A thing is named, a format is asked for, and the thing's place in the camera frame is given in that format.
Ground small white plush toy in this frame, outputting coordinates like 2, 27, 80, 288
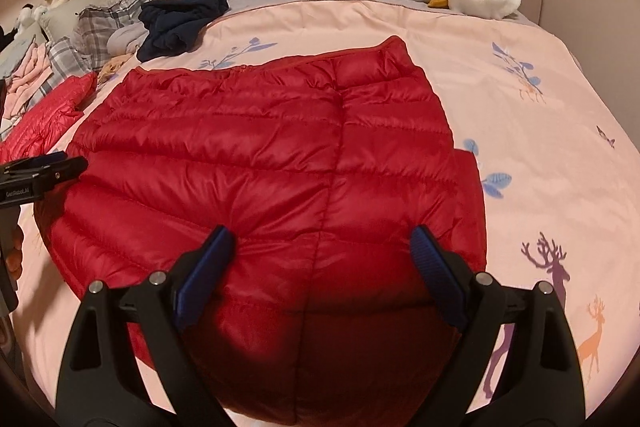
14, 4, 48, 32

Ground light grey garment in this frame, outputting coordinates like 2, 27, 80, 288
107, 24, 151, 55

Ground large red down jacket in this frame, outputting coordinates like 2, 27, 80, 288
35, 36, 488, 427

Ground pile of pink clothes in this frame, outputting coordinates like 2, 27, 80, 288
0, 39, 56, 138

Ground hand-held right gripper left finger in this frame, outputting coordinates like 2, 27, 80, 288
55, 224, 237, 427

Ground folded red down jacket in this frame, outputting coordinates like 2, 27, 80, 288
0, 72, 98, 162

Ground large plaid pillow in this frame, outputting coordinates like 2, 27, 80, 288
75, 0, 168, 58

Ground yellow patterned cloth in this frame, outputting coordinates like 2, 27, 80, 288
97, 54, 136, 85

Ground pink printed blanket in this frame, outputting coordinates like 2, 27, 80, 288
10, 0, 636, 423

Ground person's left hand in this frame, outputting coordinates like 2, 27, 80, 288
5, 224, 25, 280

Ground navy blue garment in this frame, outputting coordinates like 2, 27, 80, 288
137, 0, 230, 62

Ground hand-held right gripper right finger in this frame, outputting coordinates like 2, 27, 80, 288
410, 224, 586, 427

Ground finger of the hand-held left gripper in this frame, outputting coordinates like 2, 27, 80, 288
15, 157, 90, 188
0, 150, 68, 174

